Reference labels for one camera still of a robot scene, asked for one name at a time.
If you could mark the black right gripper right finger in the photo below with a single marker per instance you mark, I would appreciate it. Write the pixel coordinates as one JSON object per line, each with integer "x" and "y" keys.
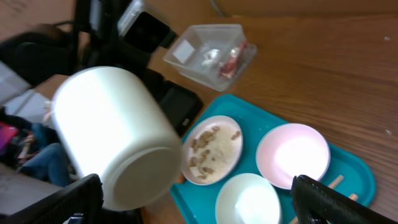
{"x": 316, "y": 203}

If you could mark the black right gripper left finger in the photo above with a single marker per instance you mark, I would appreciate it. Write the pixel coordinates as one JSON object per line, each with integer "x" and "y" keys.
{"x": 79, "y": 202}

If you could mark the white bowl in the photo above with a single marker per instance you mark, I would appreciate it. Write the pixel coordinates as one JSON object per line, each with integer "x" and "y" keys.
{"x": 248, "y": 199}

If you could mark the white cup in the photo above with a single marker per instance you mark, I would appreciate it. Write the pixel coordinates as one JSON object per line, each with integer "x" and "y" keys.
{"x": 111, "y": 126}

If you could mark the white paper tissue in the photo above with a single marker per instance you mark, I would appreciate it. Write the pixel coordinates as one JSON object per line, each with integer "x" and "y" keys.
{"x": 210, "y": 57}

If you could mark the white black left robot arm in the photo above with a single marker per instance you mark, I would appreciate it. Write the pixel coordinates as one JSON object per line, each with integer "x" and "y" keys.
{"x": 92, "y": 41}

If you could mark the clear plastic waste bin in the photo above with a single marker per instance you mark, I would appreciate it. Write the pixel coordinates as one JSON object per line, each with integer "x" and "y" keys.
{"x": 186, "y": 54}

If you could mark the left wooden chopstick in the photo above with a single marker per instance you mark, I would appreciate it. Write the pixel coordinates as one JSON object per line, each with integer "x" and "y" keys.
{"x": 336, "y": 182}

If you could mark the wooden chopstick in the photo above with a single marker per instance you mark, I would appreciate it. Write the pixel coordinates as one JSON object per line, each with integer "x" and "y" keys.
{"x": 336, "y": 182}
{"x": 352, "y": 197}

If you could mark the right wooden chopstick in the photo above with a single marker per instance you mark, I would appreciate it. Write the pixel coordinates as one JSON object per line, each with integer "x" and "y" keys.
{"x": 352, "y": 197}

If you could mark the pink plate with rice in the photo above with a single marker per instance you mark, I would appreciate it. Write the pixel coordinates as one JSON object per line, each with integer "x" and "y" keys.
{"x": 211, "y": 150}

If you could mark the black plastic tray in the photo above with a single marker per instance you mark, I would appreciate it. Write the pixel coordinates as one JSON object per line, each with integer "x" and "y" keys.
{"x": 179, "y": 104}

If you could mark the red snack wrapper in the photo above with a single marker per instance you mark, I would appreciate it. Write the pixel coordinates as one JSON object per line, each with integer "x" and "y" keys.
{"x": 229, "y": 67}

